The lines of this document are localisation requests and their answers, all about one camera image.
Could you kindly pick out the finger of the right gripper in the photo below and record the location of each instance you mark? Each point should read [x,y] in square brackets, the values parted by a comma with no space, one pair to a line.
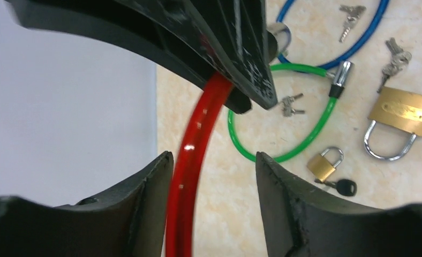
[232,42]
[107,21]

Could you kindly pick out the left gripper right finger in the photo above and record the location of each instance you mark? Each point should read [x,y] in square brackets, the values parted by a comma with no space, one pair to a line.
[300,219]

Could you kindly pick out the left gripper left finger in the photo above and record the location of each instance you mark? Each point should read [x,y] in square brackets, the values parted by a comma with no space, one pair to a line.
[127,219]

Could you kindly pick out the red cable lock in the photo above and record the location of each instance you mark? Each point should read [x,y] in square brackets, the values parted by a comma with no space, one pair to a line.
[183,187]

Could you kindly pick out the small brass padlock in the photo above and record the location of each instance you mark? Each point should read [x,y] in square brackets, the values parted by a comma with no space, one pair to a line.
[321,167]

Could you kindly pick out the black-headed key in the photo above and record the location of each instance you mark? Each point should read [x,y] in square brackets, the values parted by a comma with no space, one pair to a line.
[345,187]

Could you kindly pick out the green cable lock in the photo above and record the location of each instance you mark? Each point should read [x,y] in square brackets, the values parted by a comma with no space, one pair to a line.
[338,83]

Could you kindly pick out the small key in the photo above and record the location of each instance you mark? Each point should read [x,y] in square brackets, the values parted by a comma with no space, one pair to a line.
[353,14]

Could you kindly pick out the large brass padlock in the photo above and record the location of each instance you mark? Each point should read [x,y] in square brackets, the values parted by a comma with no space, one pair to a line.
[399,109]

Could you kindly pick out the silver key bunch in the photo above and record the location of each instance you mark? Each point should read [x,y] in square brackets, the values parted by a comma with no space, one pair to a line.
[398,62]

